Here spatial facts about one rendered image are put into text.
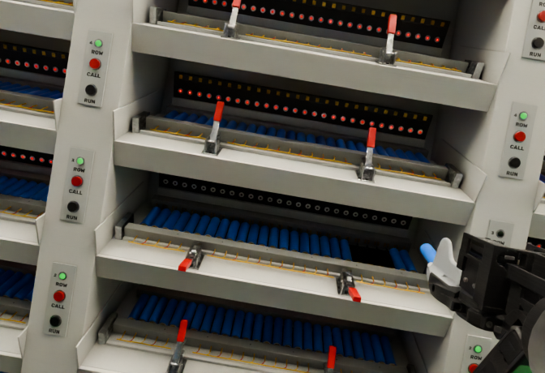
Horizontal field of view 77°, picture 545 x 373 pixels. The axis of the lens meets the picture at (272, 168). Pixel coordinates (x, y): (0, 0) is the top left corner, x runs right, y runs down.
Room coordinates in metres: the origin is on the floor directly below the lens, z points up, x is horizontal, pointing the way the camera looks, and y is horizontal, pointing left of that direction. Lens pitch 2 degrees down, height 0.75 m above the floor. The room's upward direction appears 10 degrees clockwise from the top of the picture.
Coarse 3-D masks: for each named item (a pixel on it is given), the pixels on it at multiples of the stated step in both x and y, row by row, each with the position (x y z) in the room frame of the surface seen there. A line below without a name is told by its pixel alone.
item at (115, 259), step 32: (160, 192) 0.74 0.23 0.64; (192, 192) 0.74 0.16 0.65; (352, 224) 0.73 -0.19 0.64; (96, 256) 0.57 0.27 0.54; (128, 256) 0.58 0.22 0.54; (160, 256) 0.59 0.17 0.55; (416, 256) 0.71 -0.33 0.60; (192, 288) 0.58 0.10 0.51; (224, 288) 0.57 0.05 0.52; (256, 288) 0.57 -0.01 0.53; (288, 288) 0.57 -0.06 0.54; (320, 288) 0.58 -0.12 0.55; (384, 288) 0.61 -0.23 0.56; (352, 320) 0.58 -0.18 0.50; (384, 320) 0.58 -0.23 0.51; (416, 320) 0.57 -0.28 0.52; (448, 320) 0.57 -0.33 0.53
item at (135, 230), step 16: (128, 224) 0.62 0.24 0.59; (160, 240) 0.62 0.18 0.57; (176, 240) 0.61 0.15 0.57; (192, 240) 0.61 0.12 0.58; (208, 240) 0.62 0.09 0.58; (224, 240) 0.62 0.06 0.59; (224, 256) 0.60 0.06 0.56; (256, 256) 0.61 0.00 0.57; (272, 256) 0.61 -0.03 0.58; (288, 256) 0.61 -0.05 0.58; (304, 256) 0.62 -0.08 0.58; (320, 256) 0.62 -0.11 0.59; (304, 272) 0.60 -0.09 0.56; (336, 272) 0.61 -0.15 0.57; (352, 272) 0.61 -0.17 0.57; (368, 272) 0.61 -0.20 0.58; (384, 272) 0.61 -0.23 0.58; (400, 272) 0.61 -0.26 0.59; (416, 272) 0.62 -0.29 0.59
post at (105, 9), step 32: (96, 0) 0.57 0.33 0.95; (128, 0) 0.57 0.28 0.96; (128, 32) 0.57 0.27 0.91; (128, 64) 0.58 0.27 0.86; (160, 64) 0.72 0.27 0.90; (64, 96) 0.57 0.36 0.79; (128, 96) 0.60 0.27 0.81; (160, 96) 0.75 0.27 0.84; (64, 128) 0.57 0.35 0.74; (96, 128) 0.57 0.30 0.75; (64, 160) 0.57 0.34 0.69; (96, 160) 0.57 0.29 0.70; (96, 192) 0.57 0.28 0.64; (128, 192) 0.66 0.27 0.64; (64, 224) 0.57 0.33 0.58; (96, 224) 0.57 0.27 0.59; (64, 256) 0.57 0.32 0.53; (96, 288) 0.59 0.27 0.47; (32, 320) 0.57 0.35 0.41; (32, 352) 0.57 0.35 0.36; (64, 352) 0.57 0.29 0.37
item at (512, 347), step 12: (504, 336) 0.29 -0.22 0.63; (516, 336) 0.28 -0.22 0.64; (504, 348) 0.29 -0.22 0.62; (516, 348) 0.28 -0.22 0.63; (492, 360) 0.30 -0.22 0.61; (504, 360) 0.29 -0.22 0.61; (516, 360) 0.28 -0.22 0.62; (480, 372) 0.31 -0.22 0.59; (492, 372) 0.30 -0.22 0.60; (504, 372) 0.29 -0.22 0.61; (516, 372) 0.28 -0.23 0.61; (528, 372) 0.28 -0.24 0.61
